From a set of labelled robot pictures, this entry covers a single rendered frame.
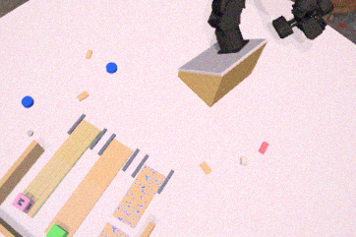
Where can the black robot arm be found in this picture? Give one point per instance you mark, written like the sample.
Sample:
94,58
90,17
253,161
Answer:
225,18

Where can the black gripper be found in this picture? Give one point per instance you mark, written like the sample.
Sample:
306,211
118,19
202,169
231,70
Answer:
283,28

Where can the small pink block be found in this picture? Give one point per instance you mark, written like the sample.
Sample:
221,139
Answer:
263,148

